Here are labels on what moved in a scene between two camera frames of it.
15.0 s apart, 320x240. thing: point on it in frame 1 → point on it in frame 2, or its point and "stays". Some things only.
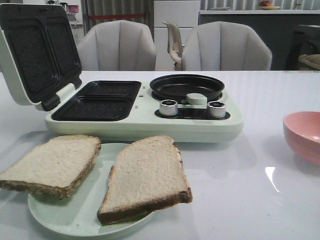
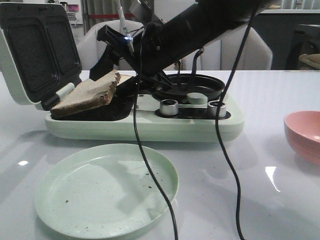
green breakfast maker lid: (40, 53) stays
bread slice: (147, 175) → (123, 78)
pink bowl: (302, 128) stays
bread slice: (55, 166) → (89, 94)
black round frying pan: (177, 87) stays
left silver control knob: (168, 107) stays
